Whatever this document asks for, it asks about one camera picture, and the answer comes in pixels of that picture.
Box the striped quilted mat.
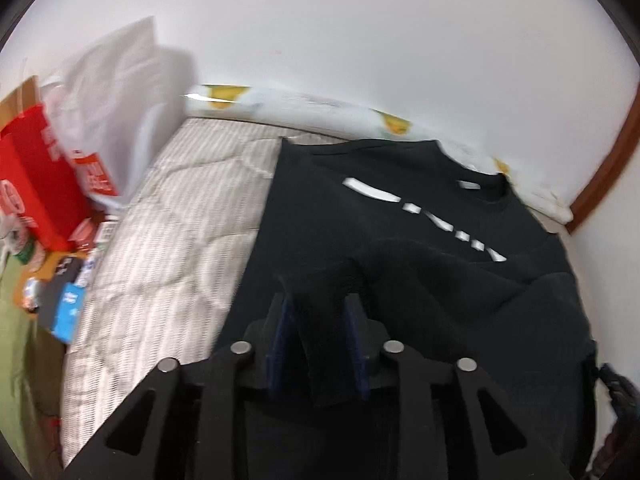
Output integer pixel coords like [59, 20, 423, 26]
[60, 117, 311, 468]

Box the white plastic bag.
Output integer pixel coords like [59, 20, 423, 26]
[40, 16, 198, 211]

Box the red paper bag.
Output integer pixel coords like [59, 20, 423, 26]
[0, 76, 88, 253]

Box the wooden nightstand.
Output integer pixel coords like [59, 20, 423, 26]
[12, 249, 90, 317]

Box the dark smartphone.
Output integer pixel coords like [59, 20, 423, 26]
[37, 255, 83, 333]

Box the small blue box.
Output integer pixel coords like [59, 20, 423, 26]
[52, 282, 87, 345]

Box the small red cup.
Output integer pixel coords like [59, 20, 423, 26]
[70, 220, 98, 251]

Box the clear plastic bottle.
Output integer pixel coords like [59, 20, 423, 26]
[0, 212, 38, 265]

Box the rolled white printed mat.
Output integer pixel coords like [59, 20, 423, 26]
[182, 84, 573, 223]

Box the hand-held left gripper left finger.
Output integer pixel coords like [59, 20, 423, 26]
[62, 294, 301, 480]

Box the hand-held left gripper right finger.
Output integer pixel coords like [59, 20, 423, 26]
[345, 294, 576, 480]

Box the white remote control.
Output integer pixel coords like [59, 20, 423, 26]
[95, 220, 118, 248]

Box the black sweatshirt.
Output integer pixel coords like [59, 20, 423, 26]
[212, 137, 598, 480]

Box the brown wooden door frame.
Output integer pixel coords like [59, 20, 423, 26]
[567, 105, 640, 235]

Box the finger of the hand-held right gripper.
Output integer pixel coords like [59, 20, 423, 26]
[598, 363, 635, 415]

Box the green blanket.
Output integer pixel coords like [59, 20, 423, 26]
[0, 250, 63, 466]

